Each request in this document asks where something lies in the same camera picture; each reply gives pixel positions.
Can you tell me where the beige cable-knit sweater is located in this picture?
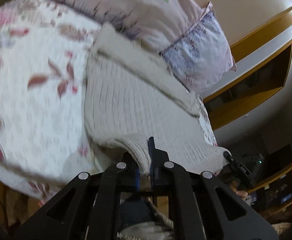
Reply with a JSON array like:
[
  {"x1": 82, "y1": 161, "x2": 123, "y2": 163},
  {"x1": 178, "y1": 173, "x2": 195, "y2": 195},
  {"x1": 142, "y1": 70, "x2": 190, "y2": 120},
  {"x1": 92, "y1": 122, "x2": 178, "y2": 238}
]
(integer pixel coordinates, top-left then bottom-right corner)
[{"x1": 84, "y1": 23, "x2": 227, "y2": 174}]

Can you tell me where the person's right hand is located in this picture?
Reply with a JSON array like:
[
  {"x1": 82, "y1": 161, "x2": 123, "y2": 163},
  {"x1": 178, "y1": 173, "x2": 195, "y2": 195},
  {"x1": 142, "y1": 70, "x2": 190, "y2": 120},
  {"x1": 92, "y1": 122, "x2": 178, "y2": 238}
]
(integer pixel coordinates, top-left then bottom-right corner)
[{"x1": 230, "y1": 180, "x2": 248, "y2": 200}]

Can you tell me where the pink pillow lavender print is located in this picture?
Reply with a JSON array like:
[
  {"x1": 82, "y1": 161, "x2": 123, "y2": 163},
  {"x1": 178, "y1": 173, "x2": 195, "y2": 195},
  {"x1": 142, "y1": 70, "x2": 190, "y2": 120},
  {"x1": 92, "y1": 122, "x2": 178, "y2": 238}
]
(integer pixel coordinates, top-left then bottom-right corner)
[{"x1": 161, "y1": 2, "x2": 237, "y2": 95}]

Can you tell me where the floral bed sheet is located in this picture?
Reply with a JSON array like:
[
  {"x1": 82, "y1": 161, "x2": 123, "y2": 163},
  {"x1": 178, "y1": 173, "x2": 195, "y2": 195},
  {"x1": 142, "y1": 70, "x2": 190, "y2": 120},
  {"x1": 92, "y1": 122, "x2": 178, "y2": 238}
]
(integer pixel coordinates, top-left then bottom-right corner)
[{"x1": 0, "y1": 0, "x2": 219, "y2": 207}]

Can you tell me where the pink pillow plain side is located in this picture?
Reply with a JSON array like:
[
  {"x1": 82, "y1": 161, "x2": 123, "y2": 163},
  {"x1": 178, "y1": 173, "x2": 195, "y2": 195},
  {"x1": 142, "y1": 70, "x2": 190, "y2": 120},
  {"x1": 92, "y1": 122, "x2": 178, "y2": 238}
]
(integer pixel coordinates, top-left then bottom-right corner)
[{"x1": 55, "y1": 0, "x2": 203, "y2": 51}]

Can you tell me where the wooden wall shelf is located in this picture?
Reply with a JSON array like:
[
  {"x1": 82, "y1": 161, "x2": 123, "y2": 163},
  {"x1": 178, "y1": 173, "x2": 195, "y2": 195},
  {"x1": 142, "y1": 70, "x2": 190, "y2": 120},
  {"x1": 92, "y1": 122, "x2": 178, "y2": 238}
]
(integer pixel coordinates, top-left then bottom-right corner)
[{"x1": 203, "y1": 8, "x2": 292, "y2": 130}]

